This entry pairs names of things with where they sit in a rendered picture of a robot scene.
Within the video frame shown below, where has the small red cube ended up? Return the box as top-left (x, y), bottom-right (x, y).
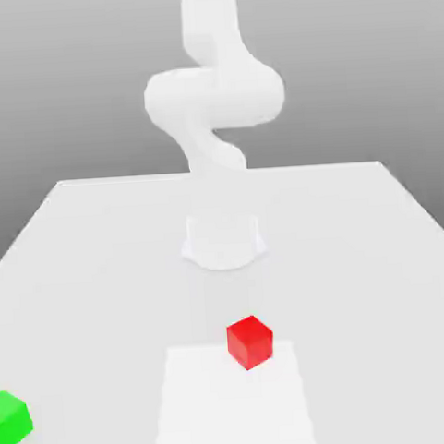
top-left (225, 313), bottom-right (276, 373)

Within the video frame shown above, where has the small green cube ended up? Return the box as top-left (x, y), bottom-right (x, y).
top-left (0, 388), bottom-right (36, 444)

